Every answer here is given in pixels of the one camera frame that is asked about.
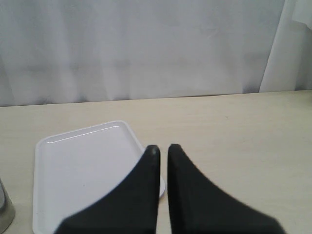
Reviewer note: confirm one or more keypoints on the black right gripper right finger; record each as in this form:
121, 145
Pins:
198, 206

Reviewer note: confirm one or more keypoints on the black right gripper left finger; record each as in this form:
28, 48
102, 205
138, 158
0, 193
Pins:
130, 208

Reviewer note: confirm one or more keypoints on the steel mug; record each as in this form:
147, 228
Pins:
7, 210

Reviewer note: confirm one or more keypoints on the white plastic tray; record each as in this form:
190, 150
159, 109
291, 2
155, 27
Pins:
76, 169

